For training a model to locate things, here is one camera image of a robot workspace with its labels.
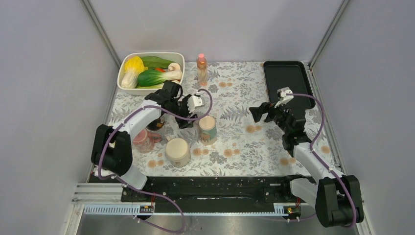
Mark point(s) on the small control board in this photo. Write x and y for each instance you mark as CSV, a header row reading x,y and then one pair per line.
x,y
291,210
146,209

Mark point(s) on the white napa cabbage toy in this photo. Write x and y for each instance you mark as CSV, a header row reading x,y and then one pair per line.
x,y
133,67

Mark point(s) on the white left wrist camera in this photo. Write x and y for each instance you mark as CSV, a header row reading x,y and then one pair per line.
x,y
195,101

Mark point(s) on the right small control board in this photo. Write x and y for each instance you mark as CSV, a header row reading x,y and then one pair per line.
x,y
291,210

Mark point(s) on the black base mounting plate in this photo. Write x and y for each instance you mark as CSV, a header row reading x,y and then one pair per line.
x,y
239,195

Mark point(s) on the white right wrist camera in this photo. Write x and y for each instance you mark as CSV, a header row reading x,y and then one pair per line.
x,y
285,95

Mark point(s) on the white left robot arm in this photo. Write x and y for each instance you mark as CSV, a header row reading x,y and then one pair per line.
x,y
112,147

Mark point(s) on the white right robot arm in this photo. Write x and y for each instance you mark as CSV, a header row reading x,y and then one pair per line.
x,y
336,197

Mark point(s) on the pink drink bottle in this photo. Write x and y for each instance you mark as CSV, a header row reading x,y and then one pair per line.
x,y
202,70

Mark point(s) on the cream floral mug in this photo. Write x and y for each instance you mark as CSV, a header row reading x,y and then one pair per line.
x,y
207,130

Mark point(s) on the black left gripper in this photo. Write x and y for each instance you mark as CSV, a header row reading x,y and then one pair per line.
x,y
185,123

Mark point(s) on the aluminium frame rail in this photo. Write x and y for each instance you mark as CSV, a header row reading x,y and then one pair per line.
x,y
98,193

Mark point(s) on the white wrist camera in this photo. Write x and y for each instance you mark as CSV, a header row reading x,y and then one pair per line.
x,y
285,95
195,101

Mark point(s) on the pink glass mug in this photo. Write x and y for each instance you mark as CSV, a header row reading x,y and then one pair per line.
x,y
145,141

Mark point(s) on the beige upside-down mug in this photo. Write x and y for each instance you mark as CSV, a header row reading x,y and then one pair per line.
x,y
177,151

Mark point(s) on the white mushroom toy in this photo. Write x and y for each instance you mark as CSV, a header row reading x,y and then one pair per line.
x,y
174,67

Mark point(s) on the left small control board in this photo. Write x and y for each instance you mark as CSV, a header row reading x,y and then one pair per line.
x,y
146,209

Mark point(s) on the green bok choy toy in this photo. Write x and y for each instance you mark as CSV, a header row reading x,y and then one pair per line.
x,y
150,78

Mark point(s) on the black serving tray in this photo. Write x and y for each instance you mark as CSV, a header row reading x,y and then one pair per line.
x,y
281,74

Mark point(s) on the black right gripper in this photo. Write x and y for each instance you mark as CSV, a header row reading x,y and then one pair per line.
x,y
265,107

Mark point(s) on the white plastic vegetable tub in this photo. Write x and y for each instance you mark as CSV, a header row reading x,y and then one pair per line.
x,y
173,56

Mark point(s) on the black mug with tan rim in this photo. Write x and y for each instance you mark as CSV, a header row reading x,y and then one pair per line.
x,y
156,124

